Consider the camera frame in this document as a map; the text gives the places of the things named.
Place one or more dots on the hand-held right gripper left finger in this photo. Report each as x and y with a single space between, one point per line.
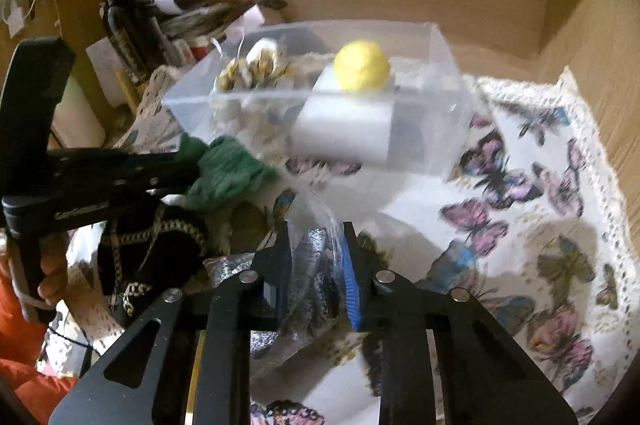
272 265

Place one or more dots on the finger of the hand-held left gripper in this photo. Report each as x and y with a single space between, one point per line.
125 170

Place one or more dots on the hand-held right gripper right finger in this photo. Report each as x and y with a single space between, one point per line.
351 290

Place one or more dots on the clear plastic bag grey cloth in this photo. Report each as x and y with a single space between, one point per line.
312 265

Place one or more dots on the green knitted cloth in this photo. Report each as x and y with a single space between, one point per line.
230 172

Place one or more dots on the clear plastic box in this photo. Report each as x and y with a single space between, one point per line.
425 105

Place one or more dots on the person's left forearm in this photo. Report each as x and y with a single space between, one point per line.
25 355

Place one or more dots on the person's left hand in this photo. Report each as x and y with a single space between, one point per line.
52 275

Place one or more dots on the white cylinder container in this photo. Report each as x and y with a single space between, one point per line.
80 112

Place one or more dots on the black gold patterned cloth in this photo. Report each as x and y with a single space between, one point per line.
150 250

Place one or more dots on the dark glass bottle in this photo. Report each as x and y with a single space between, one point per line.
117 25

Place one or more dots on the white foam block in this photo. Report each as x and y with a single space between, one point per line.
340 125

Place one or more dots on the white floral cloth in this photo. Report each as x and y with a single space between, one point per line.
250 70

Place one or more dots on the butterfly print tablecloth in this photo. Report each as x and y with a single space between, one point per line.
525 230

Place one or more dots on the yellow ball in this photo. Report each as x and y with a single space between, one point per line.
362 65

